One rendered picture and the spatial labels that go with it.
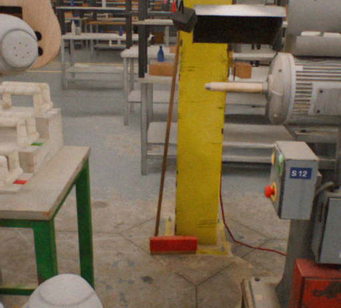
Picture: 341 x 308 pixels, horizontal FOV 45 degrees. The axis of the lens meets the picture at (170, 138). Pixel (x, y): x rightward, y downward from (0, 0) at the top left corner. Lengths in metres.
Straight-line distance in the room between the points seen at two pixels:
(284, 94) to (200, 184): 1.30
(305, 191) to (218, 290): 1.31
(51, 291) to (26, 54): 0.48
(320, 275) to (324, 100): 0.63
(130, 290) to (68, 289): 1.54
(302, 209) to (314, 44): 0.53
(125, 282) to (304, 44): 1.67
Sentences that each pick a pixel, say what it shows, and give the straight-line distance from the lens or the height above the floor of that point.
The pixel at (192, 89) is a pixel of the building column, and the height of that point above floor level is 1.05.
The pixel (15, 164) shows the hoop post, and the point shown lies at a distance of 1.53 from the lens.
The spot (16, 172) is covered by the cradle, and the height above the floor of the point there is 0.97.
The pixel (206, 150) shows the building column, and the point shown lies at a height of 0.68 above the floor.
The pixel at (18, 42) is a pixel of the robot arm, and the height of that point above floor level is 1.47.
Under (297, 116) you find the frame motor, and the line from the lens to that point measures 1.47.
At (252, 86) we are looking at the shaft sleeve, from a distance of 1.50.
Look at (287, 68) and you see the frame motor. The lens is 1.43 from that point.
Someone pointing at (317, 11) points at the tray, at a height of 1.51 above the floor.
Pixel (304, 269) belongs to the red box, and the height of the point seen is 0.62.
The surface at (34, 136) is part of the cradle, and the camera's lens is 1.62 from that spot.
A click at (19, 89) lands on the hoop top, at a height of 1.20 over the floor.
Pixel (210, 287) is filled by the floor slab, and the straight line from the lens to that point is 2.50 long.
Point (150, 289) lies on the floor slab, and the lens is 2.47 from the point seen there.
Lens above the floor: 1.55
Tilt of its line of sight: 19 degrees down
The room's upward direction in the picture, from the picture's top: 1 degrees clockwise
